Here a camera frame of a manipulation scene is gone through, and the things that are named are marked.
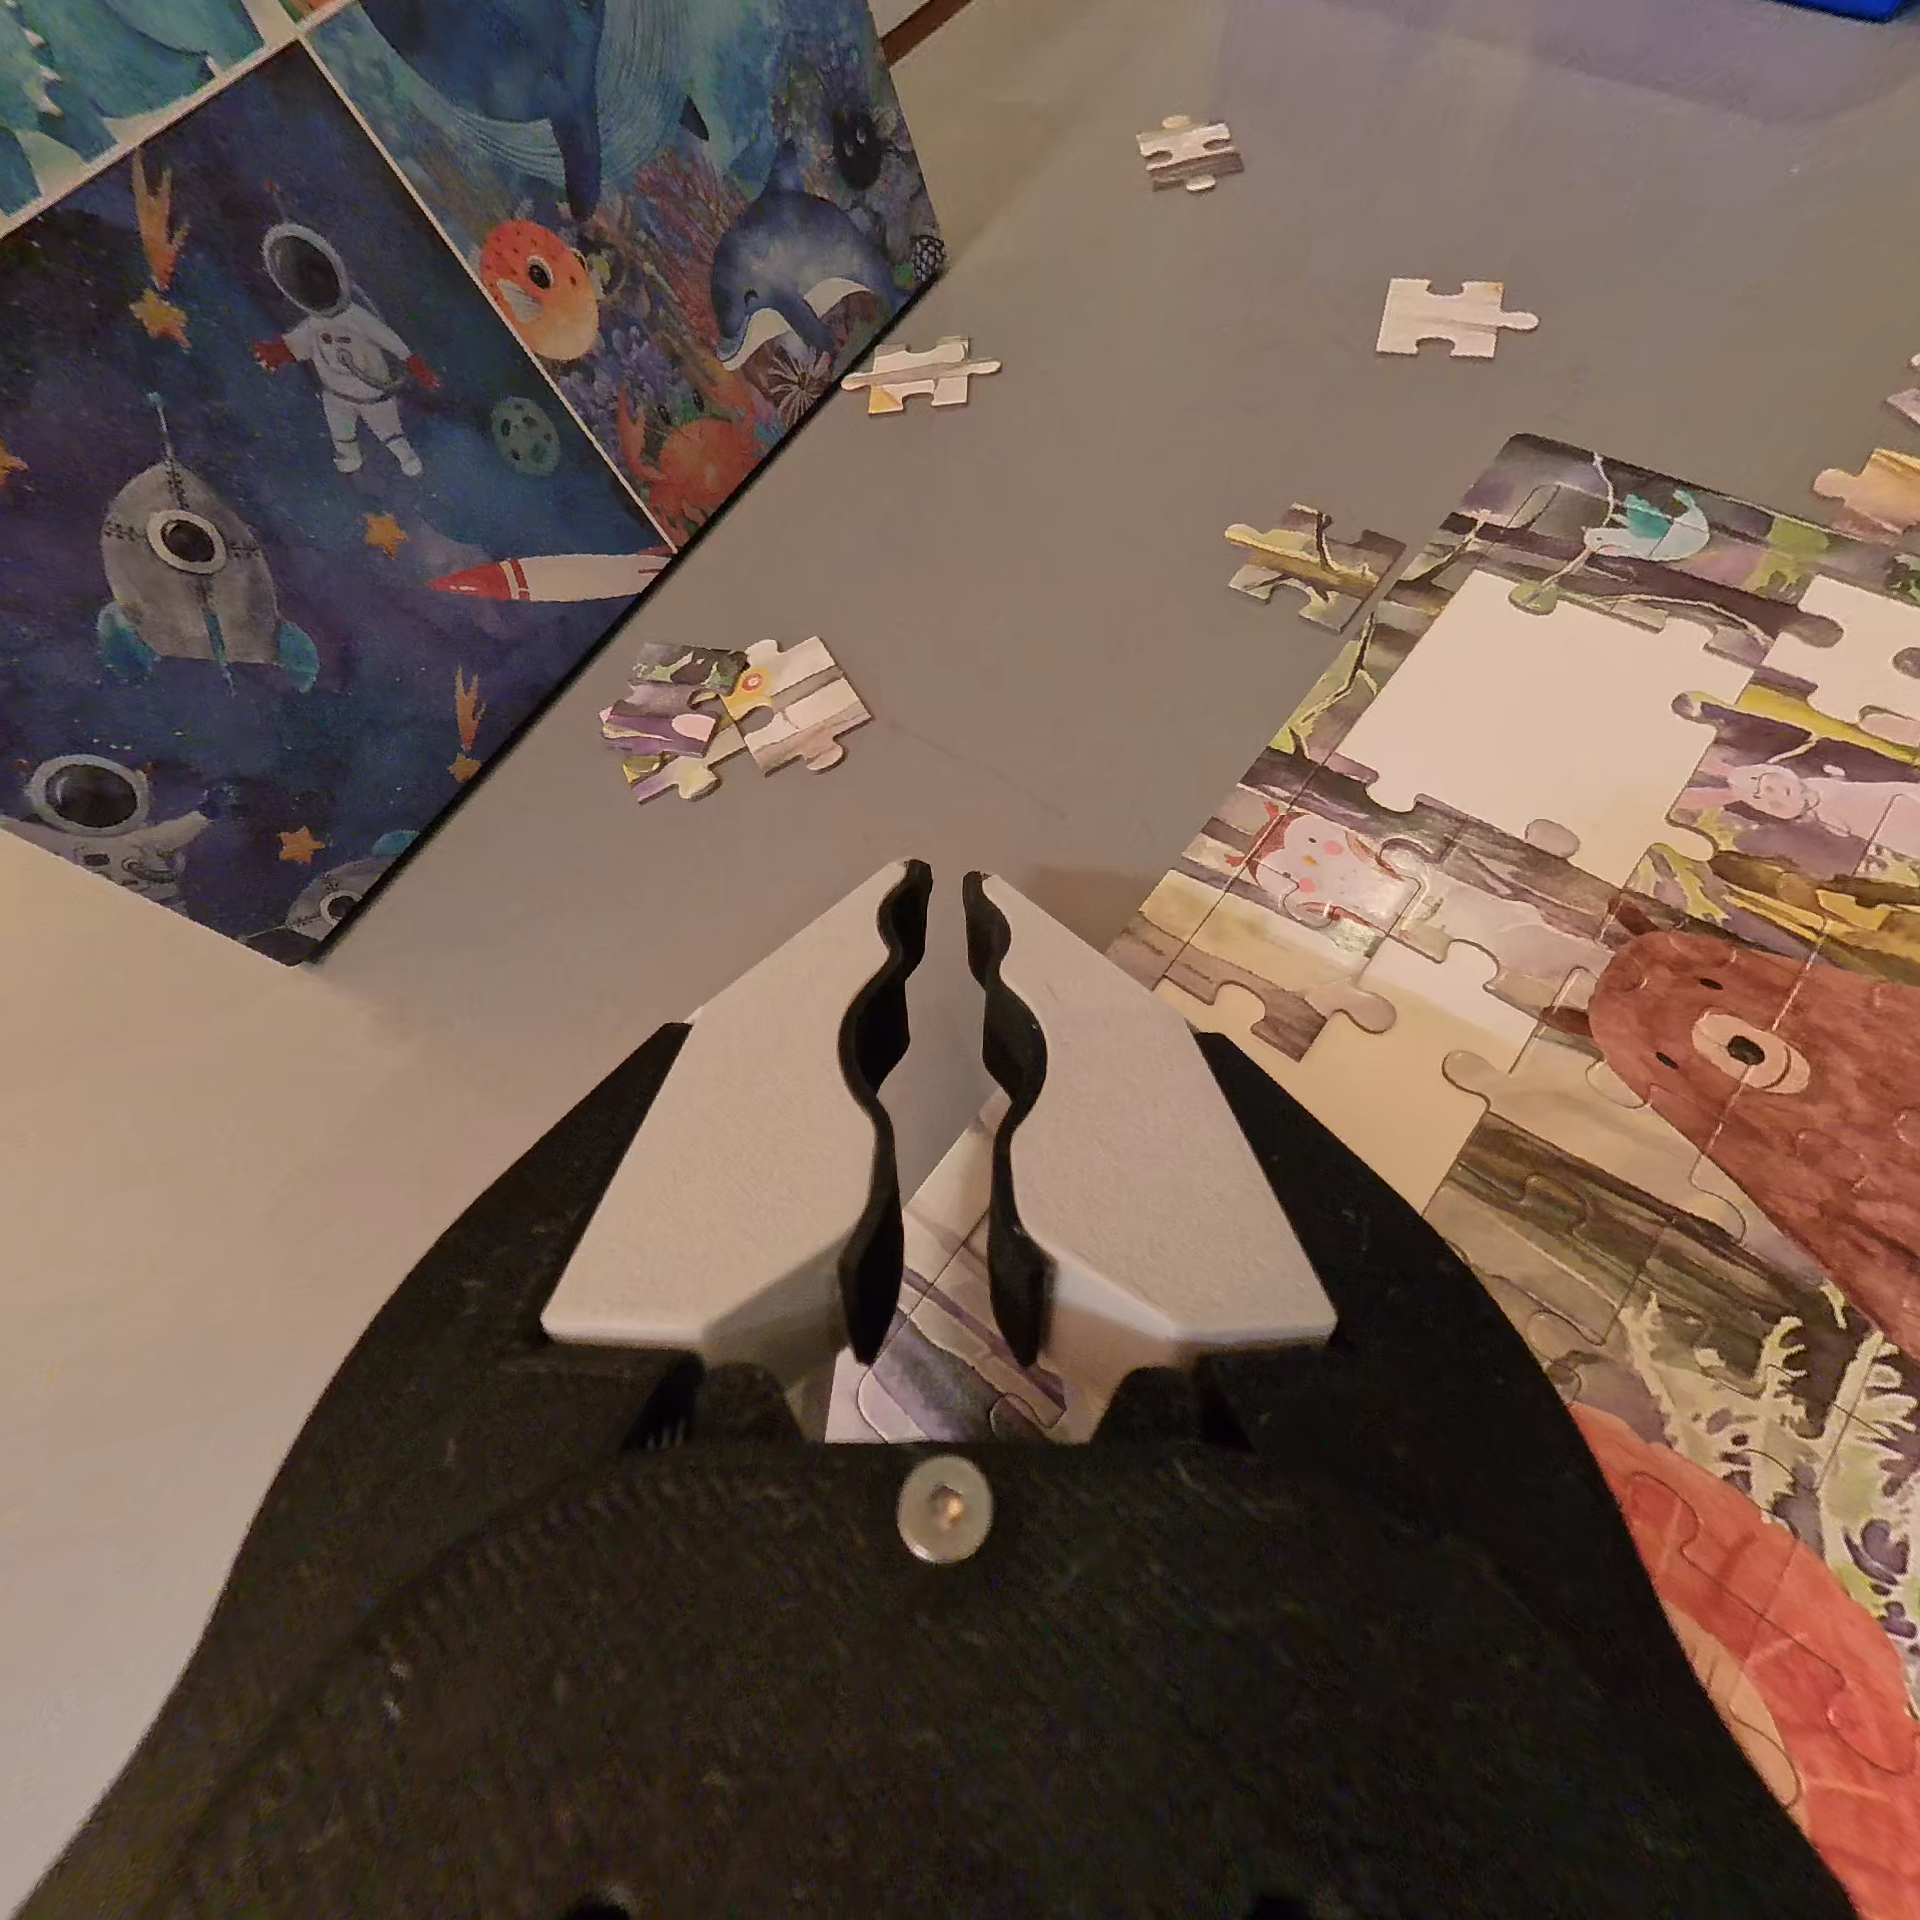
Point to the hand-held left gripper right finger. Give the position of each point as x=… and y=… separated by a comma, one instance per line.
x=1171, y=1185

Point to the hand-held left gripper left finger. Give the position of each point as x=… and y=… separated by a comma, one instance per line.
x=706, y=1199

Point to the animal jigsaw puzzle board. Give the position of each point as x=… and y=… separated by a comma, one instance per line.
x=1576, y=900

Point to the pale purple jigsaw piece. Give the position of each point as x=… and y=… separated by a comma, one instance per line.
x=683, y=773

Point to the striped jigsaw piece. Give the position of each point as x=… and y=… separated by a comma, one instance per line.
x=803, y=705

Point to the yellow grey jigsaw piece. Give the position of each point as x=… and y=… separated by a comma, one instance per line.
x=1313, y=570

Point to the white grey jigsaw piece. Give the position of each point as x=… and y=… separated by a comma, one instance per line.
x=1188, y=154
x=922, y=374

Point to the illustrated puzzle box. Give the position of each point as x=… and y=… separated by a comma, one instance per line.
x=299, y=449

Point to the pink jigsaw piece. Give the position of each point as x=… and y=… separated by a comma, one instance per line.
x=1869, y=482
x=1905, y=393

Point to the blue box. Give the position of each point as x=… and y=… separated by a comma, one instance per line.
x=1869, y=11

